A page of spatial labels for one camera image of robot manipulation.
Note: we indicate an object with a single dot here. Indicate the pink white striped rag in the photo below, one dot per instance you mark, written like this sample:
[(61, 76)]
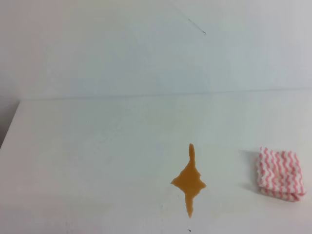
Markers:
[(279, 175)]

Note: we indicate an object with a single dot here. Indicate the brown coffee stain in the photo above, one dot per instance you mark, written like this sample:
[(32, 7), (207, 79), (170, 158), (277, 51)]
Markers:
[(189, 181)]

